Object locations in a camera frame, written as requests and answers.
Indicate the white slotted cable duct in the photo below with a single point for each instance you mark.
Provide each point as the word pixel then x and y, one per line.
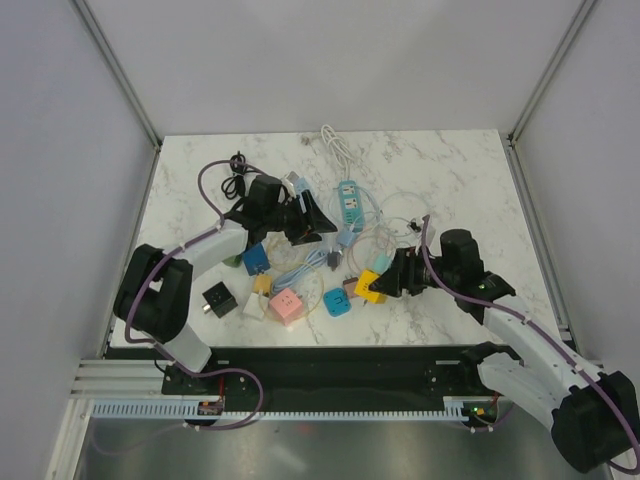
pixel 194 410

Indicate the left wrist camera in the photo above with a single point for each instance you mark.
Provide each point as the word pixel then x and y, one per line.
pixel 293 183

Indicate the black cube plug adapter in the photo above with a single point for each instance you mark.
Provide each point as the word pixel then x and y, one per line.
pixel 219 300

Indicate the yellow charger plug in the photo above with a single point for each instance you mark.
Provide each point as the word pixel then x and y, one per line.
pixel 262 284

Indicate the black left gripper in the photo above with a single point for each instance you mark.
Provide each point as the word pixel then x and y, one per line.
pixel 317 221

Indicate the green power strip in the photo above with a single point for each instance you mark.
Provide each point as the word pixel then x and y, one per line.
pixel 234 261

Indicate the grey charger plug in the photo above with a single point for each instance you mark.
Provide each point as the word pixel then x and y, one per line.
pixel 334 259

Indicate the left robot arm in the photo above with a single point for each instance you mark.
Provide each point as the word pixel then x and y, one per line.
pixel 153 299

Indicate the pink plug adapter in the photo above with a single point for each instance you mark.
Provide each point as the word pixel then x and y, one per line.
pixel 349 285

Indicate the yellow cube socket hub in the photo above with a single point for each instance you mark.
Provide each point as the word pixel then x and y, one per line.
pixel 363 288

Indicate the blue plug adapter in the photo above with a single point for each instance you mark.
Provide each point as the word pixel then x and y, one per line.
pixel 337 302

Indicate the teal power strip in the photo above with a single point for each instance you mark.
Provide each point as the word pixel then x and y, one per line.
pixel 351 205

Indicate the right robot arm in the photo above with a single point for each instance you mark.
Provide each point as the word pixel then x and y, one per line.
pixel 591 415

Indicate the light teal charger plug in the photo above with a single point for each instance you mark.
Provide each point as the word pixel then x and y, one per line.
pixel 381 263

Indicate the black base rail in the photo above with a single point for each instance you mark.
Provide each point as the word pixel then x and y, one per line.
pixel 333 379

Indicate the light blue power strip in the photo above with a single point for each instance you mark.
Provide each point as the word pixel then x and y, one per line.
pixel 301 185

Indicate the white charger block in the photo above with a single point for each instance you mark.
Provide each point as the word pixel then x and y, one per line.
pixel 256 307

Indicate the blue cube socket adapter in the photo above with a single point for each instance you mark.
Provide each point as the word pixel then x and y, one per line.
pixel 255 260

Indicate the pink cube socket adapter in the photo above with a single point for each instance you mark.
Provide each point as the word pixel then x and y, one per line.
pixel 286 306

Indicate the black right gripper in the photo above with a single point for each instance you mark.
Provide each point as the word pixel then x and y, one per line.
pixel 401 274

